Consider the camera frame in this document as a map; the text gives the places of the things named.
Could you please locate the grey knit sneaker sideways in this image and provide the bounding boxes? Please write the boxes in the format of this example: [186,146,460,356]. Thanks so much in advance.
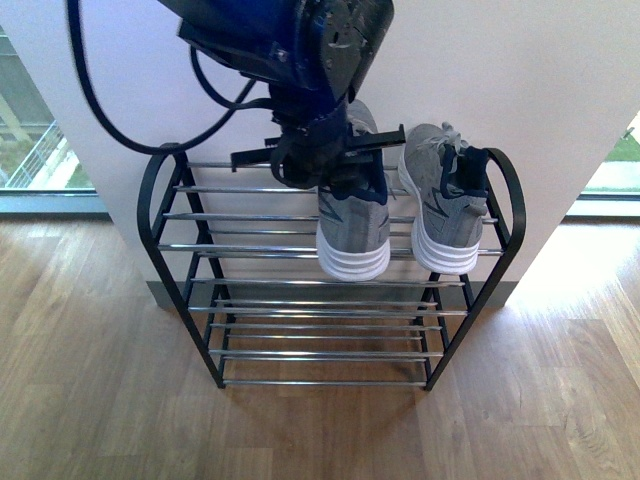
[398,122,489,275]

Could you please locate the black metal shoe rack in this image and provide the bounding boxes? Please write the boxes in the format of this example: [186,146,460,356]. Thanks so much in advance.
[137,149,526,390]

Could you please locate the grey knit sneaker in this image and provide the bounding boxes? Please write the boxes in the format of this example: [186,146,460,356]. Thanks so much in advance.
[315,98,392,282]

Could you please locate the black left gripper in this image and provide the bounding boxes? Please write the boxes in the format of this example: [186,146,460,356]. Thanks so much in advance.
[230,112,406,189]

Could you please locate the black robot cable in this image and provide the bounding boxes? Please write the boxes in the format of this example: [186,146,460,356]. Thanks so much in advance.
[66,0,274,155]

